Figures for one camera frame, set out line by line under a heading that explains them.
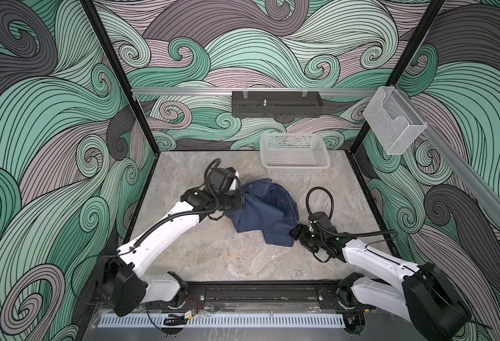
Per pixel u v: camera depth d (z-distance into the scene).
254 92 0.94
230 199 0.65
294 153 1.22
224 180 0.58
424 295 0.40
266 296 0.74
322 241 0.66
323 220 0.67
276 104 0.93
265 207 0.78
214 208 0.53
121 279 0.38
